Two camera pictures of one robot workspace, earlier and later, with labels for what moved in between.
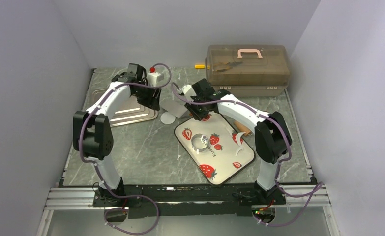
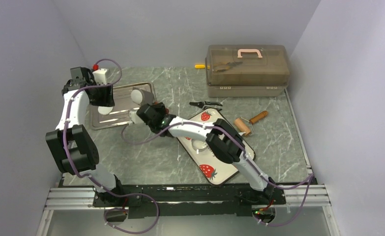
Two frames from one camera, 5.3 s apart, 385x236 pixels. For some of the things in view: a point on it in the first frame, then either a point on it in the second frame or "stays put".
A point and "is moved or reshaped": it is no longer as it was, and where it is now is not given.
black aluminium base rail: (146, 202) stays put
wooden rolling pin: (243, 128) stays put
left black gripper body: (145, 96) to (102, 96)
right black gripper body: (198, 110) to (160, 109)
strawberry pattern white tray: (217, 148) stays put
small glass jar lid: (199, 142) stays put
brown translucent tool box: (249, 71) stays put
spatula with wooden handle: (174, 105) is moved or reshaped
